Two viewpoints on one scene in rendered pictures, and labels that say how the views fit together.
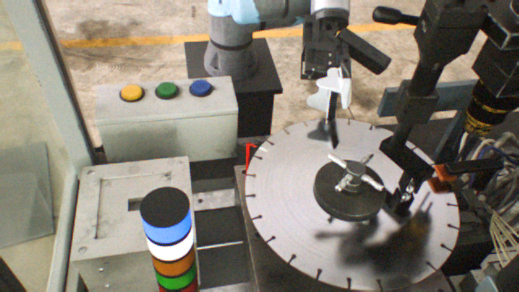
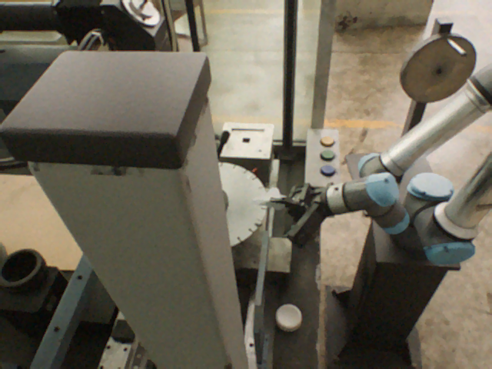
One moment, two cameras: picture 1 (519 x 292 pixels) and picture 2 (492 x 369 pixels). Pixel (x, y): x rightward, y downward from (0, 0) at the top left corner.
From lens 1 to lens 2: 119 cm
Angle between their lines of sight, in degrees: 69
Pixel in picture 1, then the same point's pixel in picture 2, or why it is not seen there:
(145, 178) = (260, 144)
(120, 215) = (241, 135)
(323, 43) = (305, 191)
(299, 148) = (245, 190)
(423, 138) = (295, 352)
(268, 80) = (387, 253)
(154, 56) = not seen: outside the picture
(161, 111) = (309, 152)
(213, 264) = not seen: hidden behind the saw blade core
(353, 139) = (243, 217)
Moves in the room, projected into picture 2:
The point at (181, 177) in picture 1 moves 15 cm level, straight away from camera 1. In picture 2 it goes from (255, 154) to (300, 155)
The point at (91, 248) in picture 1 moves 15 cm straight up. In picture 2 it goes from (227, 127) to (224, 91)
